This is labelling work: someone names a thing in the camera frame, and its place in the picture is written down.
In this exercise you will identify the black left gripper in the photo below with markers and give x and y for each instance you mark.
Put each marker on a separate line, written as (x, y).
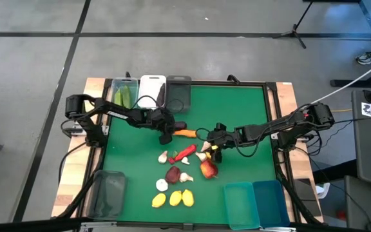
(159, 122)

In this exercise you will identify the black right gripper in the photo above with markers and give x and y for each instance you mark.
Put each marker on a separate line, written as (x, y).
(221, 138)

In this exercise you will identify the purple eggplant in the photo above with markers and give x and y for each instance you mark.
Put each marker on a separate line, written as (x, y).
(181, 125)
(161, 95)

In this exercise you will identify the orange pepper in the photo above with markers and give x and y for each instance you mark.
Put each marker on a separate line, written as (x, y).
(185, 133)

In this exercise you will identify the small green pepper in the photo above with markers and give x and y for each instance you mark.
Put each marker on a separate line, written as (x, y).
(174, 154)

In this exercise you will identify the red yellow apple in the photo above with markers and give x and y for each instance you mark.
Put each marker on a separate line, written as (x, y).
(208, 169)

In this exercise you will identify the long red pepper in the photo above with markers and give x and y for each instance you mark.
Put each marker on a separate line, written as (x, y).
(185, 152)

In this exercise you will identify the small white garlic clove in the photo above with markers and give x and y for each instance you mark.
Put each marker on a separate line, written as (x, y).
(185, 160)

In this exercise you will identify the dark red onion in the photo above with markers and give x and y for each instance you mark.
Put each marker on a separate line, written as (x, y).
(172, 175)

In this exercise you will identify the green cucumber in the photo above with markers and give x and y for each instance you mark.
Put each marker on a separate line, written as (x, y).
(118, 98)
(127, 96)

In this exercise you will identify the large round white garlic bulb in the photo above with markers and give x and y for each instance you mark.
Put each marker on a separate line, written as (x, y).
(162, 185)

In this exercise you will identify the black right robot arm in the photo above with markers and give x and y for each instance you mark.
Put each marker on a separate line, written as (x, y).
(269, 127)

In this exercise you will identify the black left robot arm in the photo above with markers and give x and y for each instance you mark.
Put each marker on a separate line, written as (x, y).
(121, 114)

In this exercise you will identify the dark grey plastic basket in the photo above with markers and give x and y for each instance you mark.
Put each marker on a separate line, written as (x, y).
(179, 96)

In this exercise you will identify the white plastic basket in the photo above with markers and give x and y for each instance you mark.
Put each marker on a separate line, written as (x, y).
(148, 90)

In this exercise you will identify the clear plastic basket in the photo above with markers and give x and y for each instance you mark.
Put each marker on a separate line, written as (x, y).
(134, 84)

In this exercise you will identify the teal plastic basket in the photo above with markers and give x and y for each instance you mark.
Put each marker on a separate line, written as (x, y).
(241, 206)

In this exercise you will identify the blue plastic basket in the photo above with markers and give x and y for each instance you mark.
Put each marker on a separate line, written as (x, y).
(270, 203)

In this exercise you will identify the smoky clear plastic bin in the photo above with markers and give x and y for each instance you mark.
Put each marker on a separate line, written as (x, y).
(108, 193)

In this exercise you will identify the white cup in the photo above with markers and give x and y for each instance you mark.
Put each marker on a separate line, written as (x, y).
(324, 190)

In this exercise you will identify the black desk base bar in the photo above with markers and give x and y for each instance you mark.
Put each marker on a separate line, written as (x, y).
(333, 82)

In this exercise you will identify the black tripod stand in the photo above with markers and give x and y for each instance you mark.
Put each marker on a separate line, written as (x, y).
(295, 30)

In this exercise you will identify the small red object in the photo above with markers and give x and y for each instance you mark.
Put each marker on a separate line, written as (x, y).
(342, 216)

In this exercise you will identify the person's shoe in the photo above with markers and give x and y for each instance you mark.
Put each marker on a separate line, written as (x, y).
(369, 58)

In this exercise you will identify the black frame clamp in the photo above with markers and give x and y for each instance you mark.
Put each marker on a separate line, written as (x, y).
(234, 78)
(127, 75)

